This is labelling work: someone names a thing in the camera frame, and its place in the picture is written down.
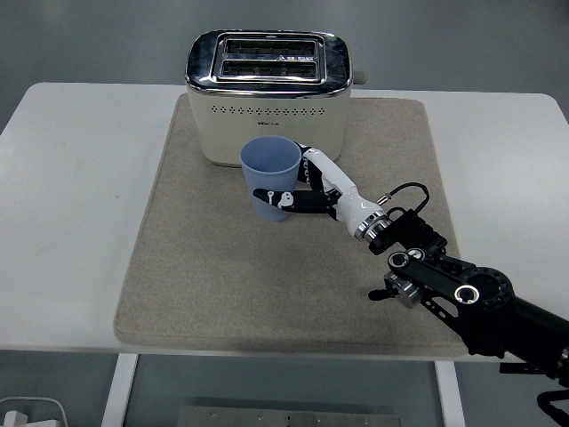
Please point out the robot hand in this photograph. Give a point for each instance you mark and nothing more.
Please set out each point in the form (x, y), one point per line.
(351, 204)

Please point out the blue ribbed plastic cup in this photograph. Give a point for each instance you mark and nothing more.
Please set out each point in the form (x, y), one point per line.
(271, 178)

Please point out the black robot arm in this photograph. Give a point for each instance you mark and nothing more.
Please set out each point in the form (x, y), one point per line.
(480, 302)

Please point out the cream chrome-topped toaster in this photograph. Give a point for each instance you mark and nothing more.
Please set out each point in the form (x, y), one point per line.
(266, 129)

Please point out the beige felt mat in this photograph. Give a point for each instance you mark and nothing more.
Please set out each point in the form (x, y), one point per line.
(222, 276)

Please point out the white table leg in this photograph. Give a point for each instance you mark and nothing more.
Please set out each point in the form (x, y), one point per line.
(119, 391)
(451, 396)

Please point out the black table control panel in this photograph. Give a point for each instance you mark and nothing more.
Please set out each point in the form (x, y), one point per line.
(511, 368)

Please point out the white plastic box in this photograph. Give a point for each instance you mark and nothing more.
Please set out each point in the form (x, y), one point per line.
(49, 409)

